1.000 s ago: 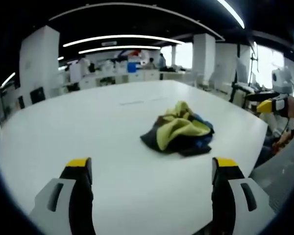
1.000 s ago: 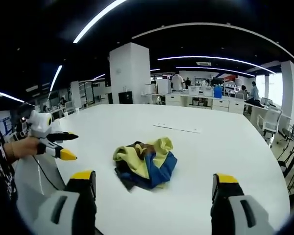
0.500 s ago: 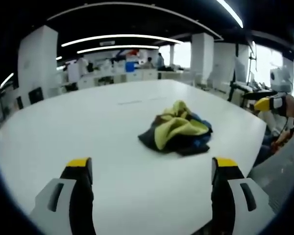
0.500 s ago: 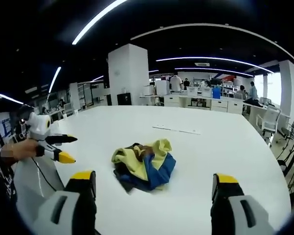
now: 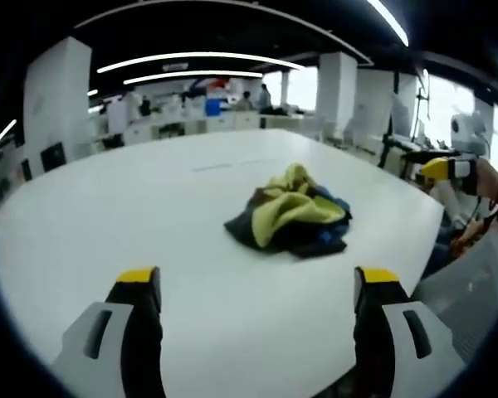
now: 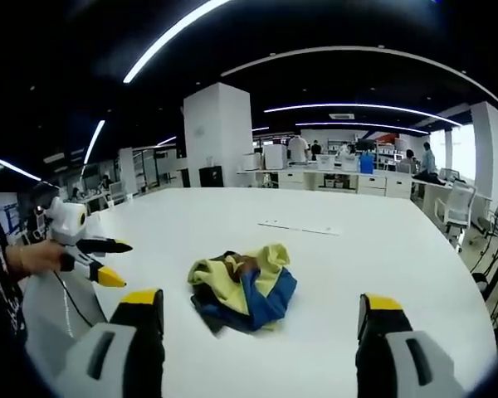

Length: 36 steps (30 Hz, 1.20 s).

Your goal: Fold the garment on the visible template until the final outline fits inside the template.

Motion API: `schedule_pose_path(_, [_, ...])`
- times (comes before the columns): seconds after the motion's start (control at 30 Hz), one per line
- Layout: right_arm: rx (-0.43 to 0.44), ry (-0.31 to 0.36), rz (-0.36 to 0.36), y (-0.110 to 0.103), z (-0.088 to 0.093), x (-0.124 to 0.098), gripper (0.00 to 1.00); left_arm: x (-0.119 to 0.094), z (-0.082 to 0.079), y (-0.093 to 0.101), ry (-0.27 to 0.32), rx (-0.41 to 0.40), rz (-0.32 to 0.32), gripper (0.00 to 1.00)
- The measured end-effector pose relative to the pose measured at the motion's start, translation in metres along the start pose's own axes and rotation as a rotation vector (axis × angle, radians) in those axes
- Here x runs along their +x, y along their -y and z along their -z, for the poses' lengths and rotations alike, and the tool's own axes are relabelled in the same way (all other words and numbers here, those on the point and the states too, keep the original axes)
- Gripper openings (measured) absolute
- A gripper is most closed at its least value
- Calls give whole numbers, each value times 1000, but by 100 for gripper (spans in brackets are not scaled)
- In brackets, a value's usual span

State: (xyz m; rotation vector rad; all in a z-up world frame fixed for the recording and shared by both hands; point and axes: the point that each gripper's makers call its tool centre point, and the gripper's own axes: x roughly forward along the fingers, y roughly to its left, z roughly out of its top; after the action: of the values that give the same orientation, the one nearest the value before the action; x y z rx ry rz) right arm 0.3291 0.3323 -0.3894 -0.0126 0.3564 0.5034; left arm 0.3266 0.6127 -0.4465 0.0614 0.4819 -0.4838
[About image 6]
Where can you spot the person's dark printed clothing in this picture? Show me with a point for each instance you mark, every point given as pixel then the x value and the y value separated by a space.
pixel 0 290

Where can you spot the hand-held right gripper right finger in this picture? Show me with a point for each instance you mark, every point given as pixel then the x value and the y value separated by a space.
pixel 394 348

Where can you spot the row of white desks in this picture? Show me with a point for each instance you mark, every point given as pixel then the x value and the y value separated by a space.
pixel 373 182

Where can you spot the person's left hand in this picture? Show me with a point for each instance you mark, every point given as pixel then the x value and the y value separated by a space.
pixel 35 257

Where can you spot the black cabinet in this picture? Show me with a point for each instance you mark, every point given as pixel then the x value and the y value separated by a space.
pixel 211 176

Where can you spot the blue bin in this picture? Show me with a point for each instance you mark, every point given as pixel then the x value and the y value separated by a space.
pixel 366 164

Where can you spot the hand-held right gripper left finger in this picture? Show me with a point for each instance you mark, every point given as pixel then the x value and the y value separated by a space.
pixel 120 344

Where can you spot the black stand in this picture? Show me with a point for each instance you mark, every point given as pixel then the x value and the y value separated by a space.
pixel 496 273

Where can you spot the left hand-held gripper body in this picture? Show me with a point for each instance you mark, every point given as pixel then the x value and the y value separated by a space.
pixel 66 219

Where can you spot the long ceiling light strip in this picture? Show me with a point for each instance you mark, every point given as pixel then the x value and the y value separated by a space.
pixel 170 39

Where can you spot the short ceiling light strip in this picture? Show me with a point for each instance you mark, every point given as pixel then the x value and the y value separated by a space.
pixel 94 141

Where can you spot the curved ceiling light strip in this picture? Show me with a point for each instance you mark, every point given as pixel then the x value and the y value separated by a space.
pixel 357 108

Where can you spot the yellow and blue garment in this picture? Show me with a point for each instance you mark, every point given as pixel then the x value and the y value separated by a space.
pixel 253 294

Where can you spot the white office chair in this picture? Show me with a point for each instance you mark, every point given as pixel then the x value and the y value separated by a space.
pixel 456 207

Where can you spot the white box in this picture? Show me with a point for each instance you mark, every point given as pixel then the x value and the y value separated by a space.
pixel 275 156

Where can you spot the white mesh chair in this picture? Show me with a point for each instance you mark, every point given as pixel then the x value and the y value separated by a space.
pixel 117 193

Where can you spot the white square pillar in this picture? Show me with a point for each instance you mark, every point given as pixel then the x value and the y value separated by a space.
pixel 218 132

